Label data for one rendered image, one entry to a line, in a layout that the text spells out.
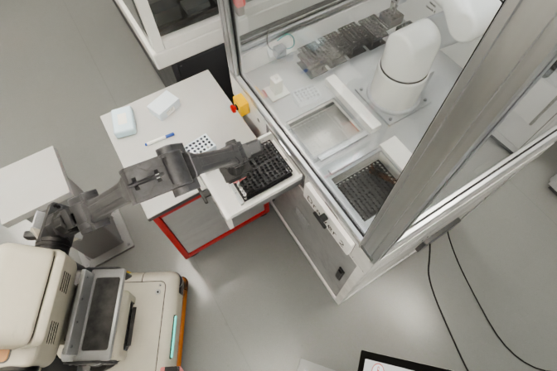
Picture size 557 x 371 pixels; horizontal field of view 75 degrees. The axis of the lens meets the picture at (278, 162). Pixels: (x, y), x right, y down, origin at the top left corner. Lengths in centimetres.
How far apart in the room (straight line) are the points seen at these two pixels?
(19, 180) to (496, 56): 181
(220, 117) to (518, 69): 142
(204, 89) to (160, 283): 100
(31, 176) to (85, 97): 139
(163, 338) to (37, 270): 106
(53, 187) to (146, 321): 76
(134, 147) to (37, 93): 173
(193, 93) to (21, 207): 89
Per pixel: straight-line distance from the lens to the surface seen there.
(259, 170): 145
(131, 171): 78
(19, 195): 191
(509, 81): 58
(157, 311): 200
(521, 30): 54
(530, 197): 287
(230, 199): 148
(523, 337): 253
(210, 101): 186
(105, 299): 126
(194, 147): 167
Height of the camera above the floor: 217
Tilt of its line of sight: 60 degrees down
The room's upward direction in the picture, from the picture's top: 1 degrees counter-clockwise
